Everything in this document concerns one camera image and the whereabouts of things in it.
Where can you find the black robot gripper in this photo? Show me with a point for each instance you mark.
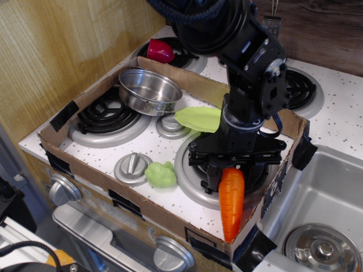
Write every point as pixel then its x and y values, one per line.
pixel 228 147

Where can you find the orange plastic toy carrot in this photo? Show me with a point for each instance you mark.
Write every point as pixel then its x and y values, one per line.
pixel 231 198

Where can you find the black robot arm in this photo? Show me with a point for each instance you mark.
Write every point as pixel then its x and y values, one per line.
pixel 256 69

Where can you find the light green plastic plate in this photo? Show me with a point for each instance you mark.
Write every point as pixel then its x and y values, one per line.
pixel 203 119

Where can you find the front right black burner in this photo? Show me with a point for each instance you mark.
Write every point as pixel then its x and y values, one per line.
pixel 189 179

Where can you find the black burner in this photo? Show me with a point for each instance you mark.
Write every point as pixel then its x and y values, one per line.
pixel 183 58
pixel 189 179
pixel 306 94
pixel 107 122

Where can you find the green toy lettuce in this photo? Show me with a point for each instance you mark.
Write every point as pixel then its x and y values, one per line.
pixel 160 175

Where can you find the silver stovetop knob middle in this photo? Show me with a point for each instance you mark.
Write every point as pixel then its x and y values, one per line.
pixel 169 128

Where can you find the silver stovetop knob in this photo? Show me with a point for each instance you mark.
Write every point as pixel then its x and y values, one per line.
pixel 169 128
pixel 130 169

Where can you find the grey toy sink basin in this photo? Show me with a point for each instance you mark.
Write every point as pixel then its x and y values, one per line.
pixel 327 191

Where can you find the silver stovetop knob front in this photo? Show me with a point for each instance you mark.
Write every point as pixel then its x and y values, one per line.
pixel 130 169

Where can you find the back right black burner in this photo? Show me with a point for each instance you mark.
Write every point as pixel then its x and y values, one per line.
pixel 306 94

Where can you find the silver oven knob right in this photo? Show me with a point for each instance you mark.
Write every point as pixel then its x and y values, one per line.
pixel 171 256

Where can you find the silver oven knob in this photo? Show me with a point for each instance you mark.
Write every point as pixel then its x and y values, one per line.
pixel 63 191
pixel 171 256

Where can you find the stainless steel pot lid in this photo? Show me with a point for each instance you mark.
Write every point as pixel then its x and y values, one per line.
pixel 322 248

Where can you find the back left black burner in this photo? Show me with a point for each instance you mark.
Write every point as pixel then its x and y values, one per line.
pixel 183 58

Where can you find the front left black burner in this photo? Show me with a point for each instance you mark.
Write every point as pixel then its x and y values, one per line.
pixel 107 122

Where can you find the red plastic cup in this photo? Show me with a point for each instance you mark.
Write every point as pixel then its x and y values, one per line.
pixel 160 51

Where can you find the hanging metal slotted spatula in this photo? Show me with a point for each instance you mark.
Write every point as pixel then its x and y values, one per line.
pixel 272 22

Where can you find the silver oven knob left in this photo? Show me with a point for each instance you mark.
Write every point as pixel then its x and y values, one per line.
pixel 63 191

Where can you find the yellow orange cloth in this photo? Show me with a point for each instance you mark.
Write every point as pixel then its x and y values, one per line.
pixel 63 257

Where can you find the silver oven door handle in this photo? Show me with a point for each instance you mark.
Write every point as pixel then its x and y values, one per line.
pixel 104 245

